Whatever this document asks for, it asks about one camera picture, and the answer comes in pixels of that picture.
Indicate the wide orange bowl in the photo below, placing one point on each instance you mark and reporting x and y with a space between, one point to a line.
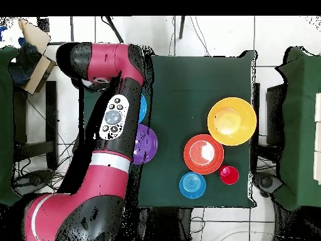
203 154

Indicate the blue cloth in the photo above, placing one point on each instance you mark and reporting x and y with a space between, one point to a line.
23 65

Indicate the thin black frame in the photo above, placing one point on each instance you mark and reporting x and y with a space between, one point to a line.
72 30

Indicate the white boxes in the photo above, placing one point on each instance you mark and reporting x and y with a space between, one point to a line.
318 138

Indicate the green covered table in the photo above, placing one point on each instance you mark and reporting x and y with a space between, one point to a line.
301 125
5 125

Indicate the black tripod leg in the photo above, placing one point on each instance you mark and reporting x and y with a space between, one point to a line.
114 28

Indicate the wide purple bowl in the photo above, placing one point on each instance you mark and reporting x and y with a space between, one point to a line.
148 145

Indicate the black stool frame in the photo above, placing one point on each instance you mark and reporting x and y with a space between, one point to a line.
51 113

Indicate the yellow bowl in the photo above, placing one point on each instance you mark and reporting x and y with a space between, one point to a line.
232 121

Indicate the black chair frame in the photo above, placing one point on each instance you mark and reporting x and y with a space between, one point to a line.
274 113

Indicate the large blue bowl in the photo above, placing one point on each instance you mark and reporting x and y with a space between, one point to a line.
143 108

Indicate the red cup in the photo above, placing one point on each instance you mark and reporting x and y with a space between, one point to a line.
229 175

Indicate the short black leg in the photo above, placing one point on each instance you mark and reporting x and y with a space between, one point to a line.
181 27

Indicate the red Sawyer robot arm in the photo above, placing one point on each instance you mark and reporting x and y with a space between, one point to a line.
105 60

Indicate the cardboard box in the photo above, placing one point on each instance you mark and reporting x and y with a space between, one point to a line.
37 75

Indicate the dark green tablecloth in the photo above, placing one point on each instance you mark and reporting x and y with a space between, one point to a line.
188 75

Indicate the black chair base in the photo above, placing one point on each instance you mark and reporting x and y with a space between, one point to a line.
32 179
267 182

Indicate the teal bowl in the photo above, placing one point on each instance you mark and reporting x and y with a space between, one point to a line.
192 185

